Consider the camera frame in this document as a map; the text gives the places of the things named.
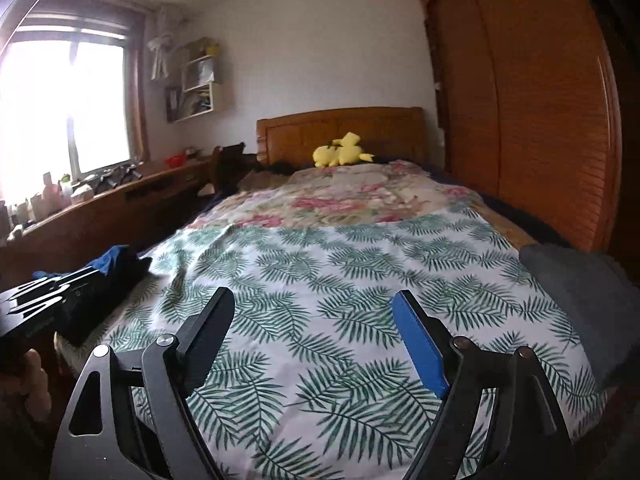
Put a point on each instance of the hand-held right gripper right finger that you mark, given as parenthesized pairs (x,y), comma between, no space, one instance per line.
(420,345)

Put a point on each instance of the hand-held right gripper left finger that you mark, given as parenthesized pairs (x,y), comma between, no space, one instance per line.
(212,335)

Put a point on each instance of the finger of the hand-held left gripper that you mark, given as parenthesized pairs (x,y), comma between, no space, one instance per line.
(75,297)
(60,281)

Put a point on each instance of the blue suit jacket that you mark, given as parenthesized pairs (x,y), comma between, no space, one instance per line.
(112,260)

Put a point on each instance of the person's left hand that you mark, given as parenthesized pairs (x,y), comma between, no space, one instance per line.
(37,385)

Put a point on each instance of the long wooden desk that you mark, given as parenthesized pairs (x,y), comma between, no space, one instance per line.
(100,220)

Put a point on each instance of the leaf print bed sheet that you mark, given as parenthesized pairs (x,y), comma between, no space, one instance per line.
(340,310)

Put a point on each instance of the pink bottle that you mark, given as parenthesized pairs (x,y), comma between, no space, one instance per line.
(50,192)

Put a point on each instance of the green capped bottle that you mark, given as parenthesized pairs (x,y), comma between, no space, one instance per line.
(66,190)

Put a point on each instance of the black clutter on desk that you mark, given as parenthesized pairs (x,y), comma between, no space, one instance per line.
(117,176)

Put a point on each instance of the grey folded cloth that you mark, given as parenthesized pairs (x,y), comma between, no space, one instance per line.
(575,300)

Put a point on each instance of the floral quilt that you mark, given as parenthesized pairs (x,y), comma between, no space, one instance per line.
(350,195)

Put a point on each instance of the red bowl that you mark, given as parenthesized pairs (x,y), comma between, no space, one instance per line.
(175,160)

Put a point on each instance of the dark wooden chair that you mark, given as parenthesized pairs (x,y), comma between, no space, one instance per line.
(227,165)

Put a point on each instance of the bright window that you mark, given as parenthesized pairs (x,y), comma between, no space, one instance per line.
(60,110)

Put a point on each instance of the yellow plush toy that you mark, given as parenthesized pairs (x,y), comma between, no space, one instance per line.
(340,152)

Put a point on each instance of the wooden bed headboard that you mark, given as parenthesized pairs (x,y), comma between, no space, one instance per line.
(300,132)

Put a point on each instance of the tied white curtain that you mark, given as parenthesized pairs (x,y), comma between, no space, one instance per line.
(162,45)

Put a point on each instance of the wooden slatted wardrobe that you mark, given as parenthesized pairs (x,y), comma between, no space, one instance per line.
(540,110)

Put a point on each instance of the small yellow shelf toy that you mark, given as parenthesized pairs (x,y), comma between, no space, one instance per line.
(213,49)

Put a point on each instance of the white wall shelf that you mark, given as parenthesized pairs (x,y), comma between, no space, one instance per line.
(205,95)

